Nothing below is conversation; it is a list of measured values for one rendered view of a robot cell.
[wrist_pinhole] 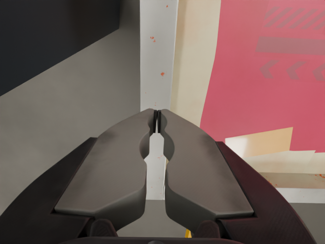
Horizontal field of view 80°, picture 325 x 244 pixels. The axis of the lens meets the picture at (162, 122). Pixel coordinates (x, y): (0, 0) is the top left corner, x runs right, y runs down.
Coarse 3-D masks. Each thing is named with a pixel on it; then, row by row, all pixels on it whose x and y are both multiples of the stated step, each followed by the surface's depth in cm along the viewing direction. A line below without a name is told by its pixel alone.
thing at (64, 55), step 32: (0, 0) 26; (32, 0) 32; (64, 0) 43; (96, 0) 65; (0, 32) 26; (32, 32) 33; (64, 32) 45; (96, 32) 69; (0, 64) 27; (32, 64) 34
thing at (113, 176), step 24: (144, 120) 11; (96, 144) 9; (120, 144) 9; (144, 144) 10; (96, 168) 8; (120, 168) 8; (144, 168) 8; (72, 192) 6; (96, 192) 7; (120, 192) 7; (144, 192) 7; (96, 216) 6; (120, 216) 7
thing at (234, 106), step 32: (224, 0) 22; (256, 0) 22; (224, 32) 24; (256, 32) 24; (224, 64) 25; (224, 96) 28; (256, 96) 28; (288, 96) 28; (320, 96) 28; (224, 128) 31; (256, 128) 31; (320, 128) 31
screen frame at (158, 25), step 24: (144, 0) 19; (168, 0) 19; (144, 24) 20; (168, 24) 20; (144, 48) 21; (168, 48) 21; (144, 72) 22; (168, 72) 22; (144, 96) 24; (168, 96) 24; (288, 192) 33; (312, 192) 33
